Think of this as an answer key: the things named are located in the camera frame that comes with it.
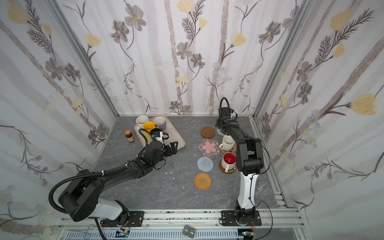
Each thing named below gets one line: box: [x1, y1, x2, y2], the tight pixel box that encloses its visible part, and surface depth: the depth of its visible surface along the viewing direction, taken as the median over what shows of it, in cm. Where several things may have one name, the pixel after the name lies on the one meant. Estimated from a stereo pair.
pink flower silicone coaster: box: [198, 138, 220, 157], surface depth 103 cm
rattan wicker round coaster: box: [194, 172, 213, 191], surface depth 88 cm
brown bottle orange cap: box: [125, 130, 135, 143], surface depth 103 cm
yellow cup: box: [143, 121, 159, 138], surface depth 106 cm
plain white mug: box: [219, 135, 236, 151], surface depth 95 cm
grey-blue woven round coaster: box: [197, 156, 214, 173], surface depth 95 cm
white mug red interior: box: [221, 152, 237, 173], surface depth 90 cm
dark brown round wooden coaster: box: [200, 126, 215, 139], surface depth 113 cm
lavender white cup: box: [153, 116, 167, 132], surface depth 107 cm
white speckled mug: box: [135, 115, 149, 127], surface depth 109 cm
